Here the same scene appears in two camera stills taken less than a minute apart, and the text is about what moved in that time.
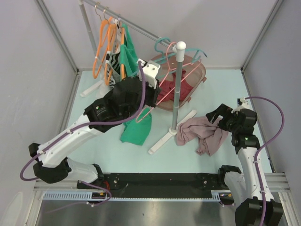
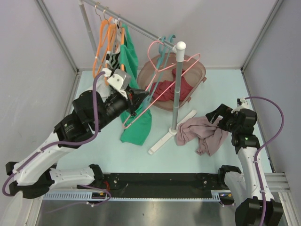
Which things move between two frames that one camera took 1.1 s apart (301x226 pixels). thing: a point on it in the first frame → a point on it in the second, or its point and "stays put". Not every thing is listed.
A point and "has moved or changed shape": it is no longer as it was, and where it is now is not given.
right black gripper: [223, 110] stays put
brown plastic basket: [193, 75] stays put
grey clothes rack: [179, 51] stays put
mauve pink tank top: [210, 138] stays put
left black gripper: [154, 92] → [135, 97]
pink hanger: [148, 109] has moved or changed shape
